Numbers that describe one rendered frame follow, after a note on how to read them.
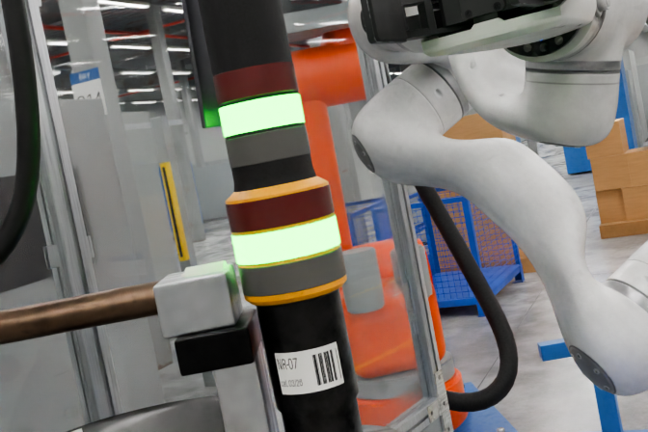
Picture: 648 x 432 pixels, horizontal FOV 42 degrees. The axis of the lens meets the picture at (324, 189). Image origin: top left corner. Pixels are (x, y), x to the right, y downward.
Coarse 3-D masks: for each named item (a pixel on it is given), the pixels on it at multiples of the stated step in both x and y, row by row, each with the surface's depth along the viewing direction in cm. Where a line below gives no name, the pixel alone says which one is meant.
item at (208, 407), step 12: (216, 396) 51; (144, 408) 50; (156, 408) 50; (168, 408) 50; (180, 408) 50; (192, 408) 50; (204, 408) 50; (216, 408) 50; (96, 420) 49; (108, 420) 49; (120, 420) 49; (132, 420) 49; (144, 420) 49; (156, 420) 49; (168, 420) 49; (180, 420) 50; (192, 420) 50; (204, 420) 50; (216, 420) 50
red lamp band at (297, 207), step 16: (304, 192) 33; (320, 192) 33; (240, 208) 33; (256, 208) 33; (272, 208) 32; (288, 208) 32; (304, 208) 33; (320, 208) 33; (240, 224) 33; (256, 224) 33; (272, 224) 32; (288, 224) 32
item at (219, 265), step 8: (208, 264) 34; (216, 264) 34; (224, 264) 35; (184, 272) 34; (192, 272) 34; (200, 272) 34; (208, 272) 34; (232, 272) 35; (232, 280) 35; (232, 288) 34
